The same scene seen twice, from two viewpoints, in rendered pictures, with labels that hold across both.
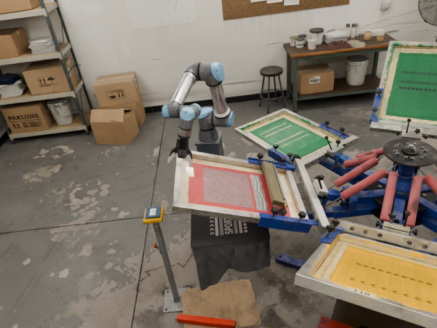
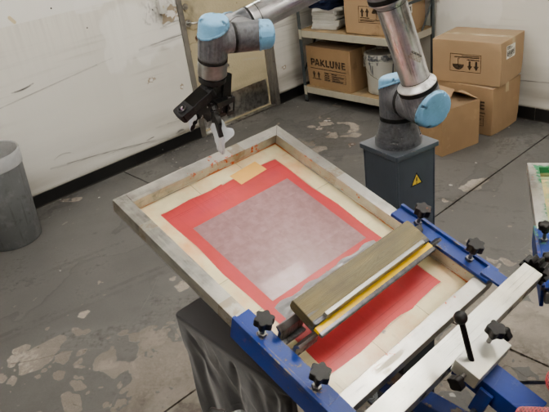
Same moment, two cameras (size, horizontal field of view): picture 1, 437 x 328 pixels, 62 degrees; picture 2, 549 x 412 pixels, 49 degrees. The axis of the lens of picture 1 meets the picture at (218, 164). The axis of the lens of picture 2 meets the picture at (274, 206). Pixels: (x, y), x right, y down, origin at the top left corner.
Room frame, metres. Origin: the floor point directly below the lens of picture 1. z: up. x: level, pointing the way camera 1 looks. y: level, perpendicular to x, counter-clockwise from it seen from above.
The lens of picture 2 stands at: (0.89, -1.05, 2.00)
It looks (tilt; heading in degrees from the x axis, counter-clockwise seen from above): 28 degrees down; 49
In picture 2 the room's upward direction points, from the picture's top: 8 degrees counter-clockwise
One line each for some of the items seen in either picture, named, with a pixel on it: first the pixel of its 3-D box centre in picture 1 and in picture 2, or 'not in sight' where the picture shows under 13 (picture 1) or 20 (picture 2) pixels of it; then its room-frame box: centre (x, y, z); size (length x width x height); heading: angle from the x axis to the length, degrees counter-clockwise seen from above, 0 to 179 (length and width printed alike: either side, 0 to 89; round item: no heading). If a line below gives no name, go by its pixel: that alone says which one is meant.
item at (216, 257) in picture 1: (234, 264); (243, 405); (1.57, -0.02, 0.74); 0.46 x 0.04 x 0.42; 89
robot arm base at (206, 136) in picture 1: (207, 131); (398, 127); (2.42, 0.05, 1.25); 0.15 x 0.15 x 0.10
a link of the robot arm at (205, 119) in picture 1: (206, 117); (398, 93); (2.42, 0.04, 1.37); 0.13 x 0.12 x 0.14; 69
